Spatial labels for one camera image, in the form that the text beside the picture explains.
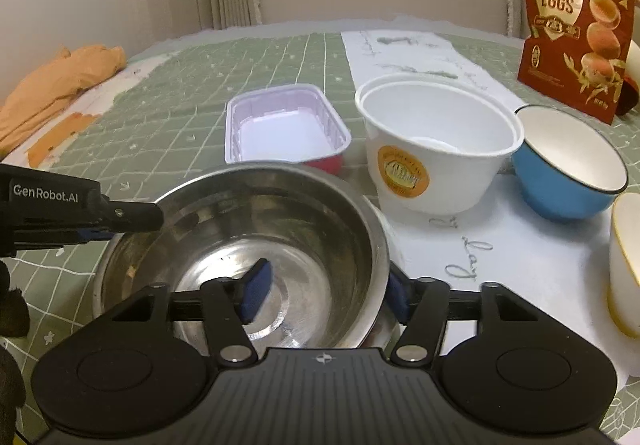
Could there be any stainless steel bowl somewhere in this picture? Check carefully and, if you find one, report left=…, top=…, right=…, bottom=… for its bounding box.
left=92, top=163, right=390, bottom=352

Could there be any white foam bowl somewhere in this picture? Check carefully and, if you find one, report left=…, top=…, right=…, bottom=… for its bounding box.
left=355, top=73, right=524, bottom=215

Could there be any rectangular red white plastic tray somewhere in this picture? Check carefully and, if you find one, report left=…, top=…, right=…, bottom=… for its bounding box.
left=224, top=84, right=352, bottom=175

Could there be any blue enamel bowl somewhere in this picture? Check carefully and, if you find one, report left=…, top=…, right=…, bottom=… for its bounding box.
left=512, top=105, right=629, bottom=223

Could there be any white bowl yellow rim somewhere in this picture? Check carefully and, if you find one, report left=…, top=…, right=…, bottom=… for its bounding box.
left=608, top=192, right=640, bottom=339

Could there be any orange cloth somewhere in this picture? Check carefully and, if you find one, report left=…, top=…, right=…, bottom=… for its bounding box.
left=1, top=44, right=127, bottom=158

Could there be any green grid tablecloth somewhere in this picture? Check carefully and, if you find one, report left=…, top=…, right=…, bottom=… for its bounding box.
left=0, top=14, right=640, bottom=441

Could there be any red quail eggs bag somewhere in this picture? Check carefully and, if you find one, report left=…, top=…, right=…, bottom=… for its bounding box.
left=518, top=0, right=637, bottom=124

